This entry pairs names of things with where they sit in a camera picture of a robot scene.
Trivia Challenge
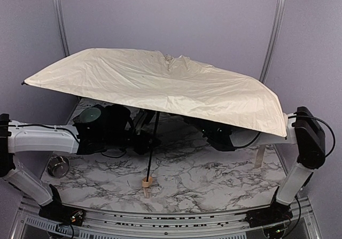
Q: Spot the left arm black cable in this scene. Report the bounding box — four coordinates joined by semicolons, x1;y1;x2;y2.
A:
7;122;78;138

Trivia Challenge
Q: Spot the beige folding umbrella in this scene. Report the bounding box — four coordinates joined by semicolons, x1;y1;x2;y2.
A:
20;47;289;197

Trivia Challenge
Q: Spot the front aluminium rail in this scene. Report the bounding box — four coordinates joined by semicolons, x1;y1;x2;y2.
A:
9;196;322;238

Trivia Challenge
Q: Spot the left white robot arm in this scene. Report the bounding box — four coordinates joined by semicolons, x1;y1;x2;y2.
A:
1;104;160;207

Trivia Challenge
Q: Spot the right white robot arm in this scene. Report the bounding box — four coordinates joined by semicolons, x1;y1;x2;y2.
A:
195;106;326;205

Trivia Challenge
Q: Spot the right aluminium frame post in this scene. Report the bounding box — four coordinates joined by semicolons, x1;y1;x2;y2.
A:
259;0;286;84

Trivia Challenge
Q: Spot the steel cup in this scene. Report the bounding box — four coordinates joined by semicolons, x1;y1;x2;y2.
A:
46;156;70;179

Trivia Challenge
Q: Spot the left aluminium frame post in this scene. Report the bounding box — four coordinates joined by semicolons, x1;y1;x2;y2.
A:
53;0;70;57

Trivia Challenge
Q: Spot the green bowl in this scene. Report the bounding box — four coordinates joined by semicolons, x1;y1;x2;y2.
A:
79;107;102;123

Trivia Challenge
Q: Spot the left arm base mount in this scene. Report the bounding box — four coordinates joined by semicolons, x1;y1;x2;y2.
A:
39;184;86;226

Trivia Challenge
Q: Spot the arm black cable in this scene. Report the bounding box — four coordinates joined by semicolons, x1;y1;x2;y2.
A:
240;112;336;159
7;122;78;138

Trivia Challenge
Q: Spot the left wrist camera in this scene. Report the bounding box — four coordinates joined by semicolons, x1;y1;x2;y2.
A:
133;109;156;135

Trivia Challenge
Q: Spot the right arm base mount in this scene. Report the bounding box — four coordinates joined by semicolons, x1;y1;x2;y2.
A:
245;196;293;228

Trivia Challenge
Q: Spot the transparent plastic strip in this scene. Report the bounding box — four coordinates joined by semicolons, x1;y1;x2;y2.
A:
254;145;266;168

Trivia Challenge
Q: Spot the black patterned mat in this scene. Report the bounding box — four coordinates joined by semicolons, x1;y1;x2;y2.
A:
73;104;104;124

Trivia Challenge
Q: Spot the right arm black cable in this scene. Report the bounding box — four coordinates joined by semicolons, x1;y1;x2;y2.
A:
240;112;336;159

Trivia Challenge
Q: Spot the aluminium frame post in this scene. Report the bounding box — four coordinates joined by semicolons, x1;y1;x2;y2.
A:
259;0;286;84
53;0;70;57

